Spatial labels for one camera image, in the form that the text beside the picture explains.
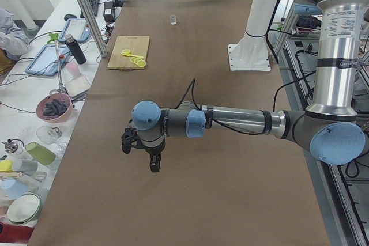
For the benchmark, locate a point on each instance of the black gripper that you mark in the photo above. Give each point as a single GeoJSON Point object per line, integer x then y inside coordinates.
{"type": "Point", "coordinates": [154, 150]}

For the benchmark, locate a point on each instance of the clear glass measuring cup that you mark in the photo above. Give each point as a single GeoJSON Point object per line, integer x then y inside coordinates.
{"type": "Point", "coordinates": [173, 20]}

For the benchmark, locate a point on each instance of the pink cup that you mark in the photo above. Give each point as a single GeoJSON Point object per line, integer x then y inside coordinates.
{"type": "Point", "coordinates": [73, 69]}

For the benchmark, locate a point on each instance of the yellow cup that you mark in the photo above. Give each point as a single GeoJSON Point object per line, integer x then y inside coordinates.
{"type": "Point", "coordinates": [6, 166]}

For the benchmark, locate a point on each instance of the inner lemon slice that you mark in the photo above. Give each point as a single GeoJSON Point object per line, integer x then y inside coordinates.
{"type": "Point", "coordinates": [133, 60]}

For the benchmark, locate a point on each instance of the yellow plastic knife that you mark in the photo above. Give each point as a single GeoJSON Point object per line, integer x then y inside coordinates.
{"type": "Point", "coordinates": [132, 55]}

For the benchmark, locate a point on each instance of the bamboo cutting board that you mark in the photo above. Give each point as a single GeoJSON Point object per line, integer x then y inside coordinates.
{"type": "Point", "coordinates": [137, 45]}

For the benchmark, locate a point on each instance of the wine glass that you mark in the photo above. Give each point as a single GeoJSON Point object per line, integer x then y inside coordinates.
{"type": "Point", "coordinates": [51, 135]}

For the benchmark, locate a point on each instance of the pink bowl with cloth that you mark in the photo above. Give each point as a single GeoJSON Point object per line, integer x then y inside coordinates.
{"type": "Point", "coordinates": [55, 108]}

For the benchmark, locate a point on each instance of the green tumbler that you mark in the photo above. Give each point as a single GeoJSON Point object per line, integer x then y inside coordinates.
{"type": "Point", "coordinates": [40, 153]}

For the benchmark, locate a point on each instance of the black water bottle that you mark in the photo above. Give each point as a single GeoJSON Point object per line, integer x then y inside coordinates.
{"type": "Point", "coordinates": [75, 49]}

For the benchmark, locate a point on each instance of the white green bowl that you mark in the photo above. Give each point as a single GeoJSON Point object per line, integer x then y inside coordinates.
{"type": "Point", "coordinates": [24, 209]}

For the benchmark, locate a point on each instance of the blue teach pendant near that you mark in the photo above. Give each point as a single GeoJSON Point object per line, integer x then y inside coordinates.
{"type": "Point", "coordinates": [45, 62]}

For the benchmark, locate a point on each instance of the blue teach pendant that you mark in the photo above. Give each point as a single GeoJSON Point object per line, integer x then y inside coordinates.
{"type": "Point", "coordinates": [76, 27]}
{"type": "Point", "coordinates": [45, 62]}

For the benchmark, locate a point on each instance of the blue teach pendant far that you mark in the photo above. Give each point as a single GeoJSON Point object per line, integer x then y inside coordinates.
{"type": "Point", "coordinates": [76, 27]}

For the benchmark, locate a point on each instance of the black keyboard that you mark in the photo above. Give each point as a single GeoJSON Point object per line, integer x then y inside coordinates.
{"type": "Point", "coordinates": [92, 1]}

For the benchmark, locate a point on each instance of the seated person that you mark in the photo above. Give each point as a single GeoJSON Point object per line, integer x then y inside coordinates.
{"type": "Point", "coordinates": [14, 42]}

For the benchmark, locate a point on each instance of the white camera pillar base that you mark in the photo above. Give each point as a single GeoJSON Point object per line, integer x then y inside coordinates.
{"type": "Point", "coordinates": [251, 52]}

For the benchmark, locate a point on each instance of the aluminium frame post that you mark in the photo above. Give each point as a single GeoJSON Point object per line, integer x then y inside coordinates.
{"type": "Point", "coordinates": [88, 13]}

